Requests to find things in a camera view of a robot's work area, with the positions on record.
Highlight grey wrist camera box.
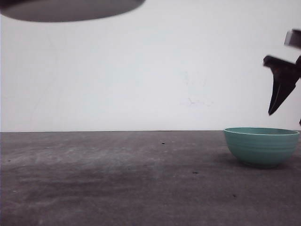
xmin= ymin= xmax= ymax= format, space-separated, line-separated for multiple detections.
xmin=284 ymin=29 xmax=301 ymax=49

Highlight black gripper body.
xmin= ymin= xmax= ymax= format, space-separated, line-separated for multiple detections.
xmin=263 ymin=56 xmax=301 ymax=82

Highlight black frying pan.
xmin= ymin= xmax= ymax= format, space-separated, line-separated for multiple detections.
xmin=0 ymin=0 xmax=144 ymax=23

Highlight teal ceramic bowl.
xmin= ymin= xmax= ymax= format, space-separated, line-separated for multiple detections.
xmin=224 ymin=127 xmax=300 ymax=168

